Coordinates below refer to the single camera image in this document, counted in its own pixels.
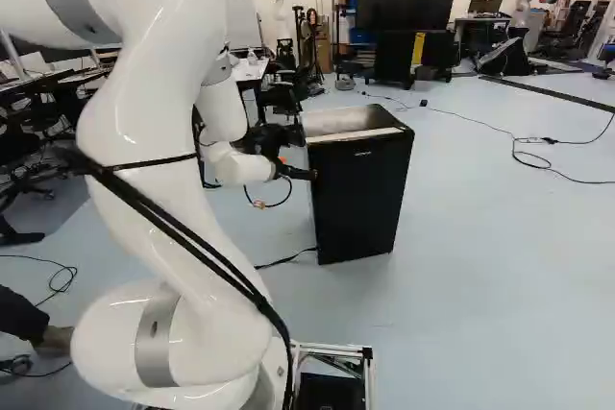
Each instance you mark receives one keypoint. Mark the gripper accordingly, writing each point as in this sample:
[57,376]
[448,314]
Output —
[269,138]

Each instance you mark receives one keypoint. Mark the black mini fridge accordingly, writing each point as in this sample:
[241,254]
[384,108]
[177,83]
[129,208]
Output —
[360,199]

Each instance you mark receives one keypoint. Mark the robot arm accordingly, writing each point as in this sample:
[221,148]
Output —
[158,93]

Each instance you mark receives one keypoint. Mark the black office chair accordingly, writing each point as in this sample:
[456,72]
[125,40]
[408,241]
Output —
[283,88]

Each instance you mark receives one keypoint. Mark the table with pale top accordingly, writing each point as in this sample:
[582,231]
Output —
[250,73]

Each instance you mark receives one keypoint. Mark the clear plastic bottle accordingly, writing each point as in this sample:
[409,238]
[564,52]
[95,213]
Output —
[252,57]

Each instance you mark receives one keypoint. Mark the person's legs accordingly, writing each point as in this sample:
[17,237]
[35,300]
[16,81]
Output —
[24,321]

